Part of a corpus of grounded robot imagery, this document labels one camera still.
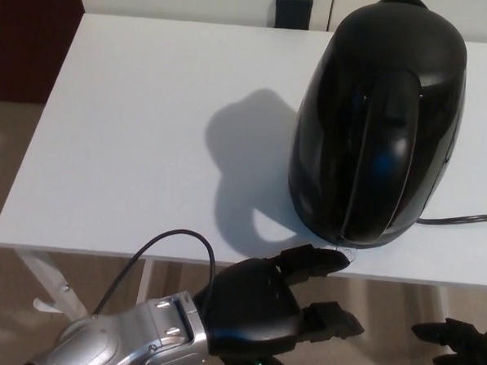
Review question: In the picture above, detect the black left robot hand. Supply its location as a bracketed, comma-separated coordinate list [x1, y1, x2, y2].
[188, 237, 370, 365]

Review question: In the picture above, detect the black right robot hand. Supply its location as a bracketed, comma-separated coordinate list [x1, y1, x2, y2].
[409, 316, 487, 365]

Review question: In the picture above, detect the clear round button tab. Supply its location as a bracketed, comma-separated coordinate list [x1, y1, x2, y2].
[339, 247, 360, 264]

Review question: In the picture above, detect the white table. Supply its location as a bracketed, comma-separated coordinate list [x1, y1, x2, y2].
[0, 8, 487, 343]

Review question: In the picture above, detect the black electric kettle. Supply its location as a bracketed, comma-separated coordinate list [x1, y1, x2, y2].
[284, 0, 472, 254]

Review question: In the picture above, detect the white hook on table leg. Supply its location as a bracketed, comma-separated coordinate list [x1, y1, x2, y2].
[32, 297, 65, 315]

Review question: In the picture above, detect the white cabinet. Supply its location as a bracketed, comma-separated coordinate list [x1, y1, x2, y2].
[74, 0, 487, 43]

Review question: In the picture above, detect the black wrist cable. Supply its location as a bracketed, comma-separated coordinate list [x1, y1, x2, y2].
[93, 224, 219, 323]

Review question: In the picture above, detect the black kettle power cable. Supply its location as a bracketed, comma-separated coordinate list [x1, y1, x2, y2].
[416, 207, 487, 228]

